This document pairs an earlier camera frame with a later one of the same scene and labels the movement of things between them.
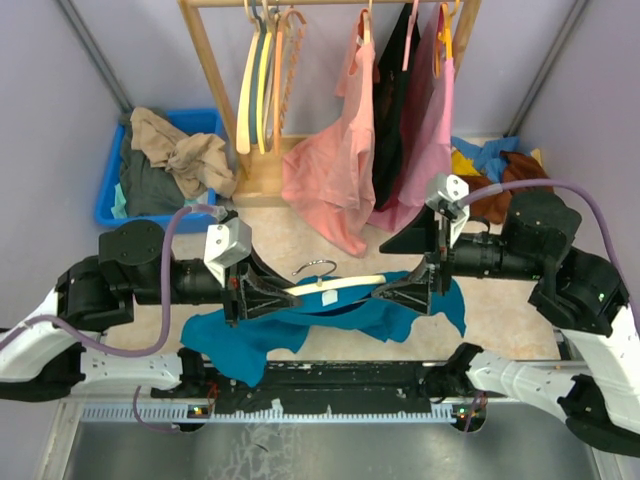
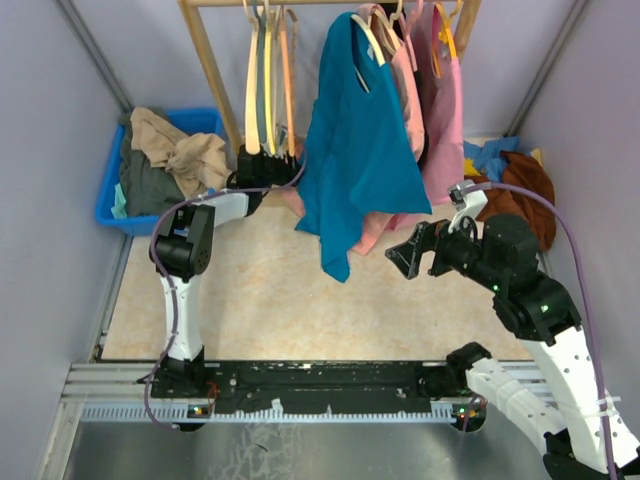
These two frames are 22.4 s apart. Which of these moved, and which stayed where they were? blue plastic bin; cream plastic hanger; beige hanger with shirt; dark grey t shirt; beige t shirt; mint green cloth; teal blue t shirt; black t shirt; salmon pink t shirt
Moved: salmon pink t shirt; teal blue t shirt; black t shirt; cream plastic hanger; beige hanger with shirt
Stayed: beige t shirt; blue plastic bin; mint green cloth; dark grey t shirt
